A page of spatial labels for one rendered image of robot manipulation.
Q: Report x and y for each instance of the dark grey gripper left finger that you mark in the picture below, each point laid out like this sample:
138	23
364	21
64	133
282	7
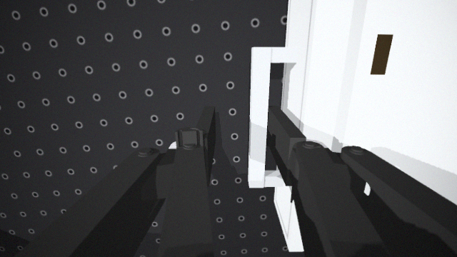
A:
110	220

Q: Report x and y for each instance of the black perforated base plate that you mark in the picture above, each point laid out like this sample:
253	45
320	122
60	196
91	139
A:
85	83

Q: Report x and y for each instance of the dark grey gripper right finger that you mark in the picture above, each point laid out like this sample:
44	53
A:
402	217

